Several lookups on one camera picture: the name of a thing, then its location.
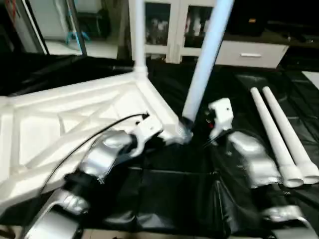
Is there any white plastic table top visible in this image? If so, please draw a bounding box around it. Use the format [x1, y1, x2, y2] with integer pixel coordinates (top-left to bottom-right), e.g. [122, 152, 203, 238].
[0, 70, 193, 206]

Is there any white plastic table leg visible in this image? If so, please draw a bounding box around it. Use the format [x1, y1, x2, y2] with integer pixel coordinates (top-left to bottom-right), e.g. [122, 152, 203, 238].
[249, 87, 304, 189]
[128, 0, 149, 78]
[261, 86, 319, 185]
[179, 0, 235, 134]

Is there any grey metal pole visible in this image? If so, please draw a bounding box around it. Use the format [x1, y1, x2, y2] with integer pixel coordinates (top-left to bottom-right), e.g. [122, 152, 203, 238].
[67, 0, 88, 56]

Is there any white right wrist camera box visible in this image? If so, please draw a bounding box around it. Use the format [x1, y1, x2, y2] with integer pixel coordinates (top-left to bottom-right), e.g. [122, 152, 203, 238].
[206, 98, 234, 141]

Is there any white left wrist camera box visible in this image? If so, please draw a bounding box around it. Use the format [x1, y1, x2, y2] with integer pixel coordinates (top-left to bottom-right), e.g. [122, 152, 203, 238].
[131, 117, 164, 151]

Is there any white drawer unit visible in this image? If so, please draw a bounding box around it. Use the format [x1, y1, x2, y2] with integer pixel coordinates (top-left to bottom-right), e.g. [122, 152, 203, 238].
[215, 40, 290, 69]

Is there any white glass door cabinet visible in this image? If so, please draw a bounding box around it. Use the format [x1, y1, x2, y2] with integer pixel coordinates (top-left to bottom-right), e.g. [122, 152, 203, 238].
[125, 0, 221, 64]

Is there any black mat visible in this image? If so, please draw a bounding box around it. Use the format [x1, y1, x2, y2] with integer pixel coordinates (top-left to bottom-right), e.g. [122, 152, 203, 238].
[0, 54, 319, 235]

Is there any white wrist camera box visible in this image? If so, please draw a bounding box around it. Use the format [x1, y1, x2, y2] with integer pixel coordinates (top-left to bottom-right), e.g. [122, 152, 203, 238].
[206, 98, 234, 141]
[131, 117, 164, 151]

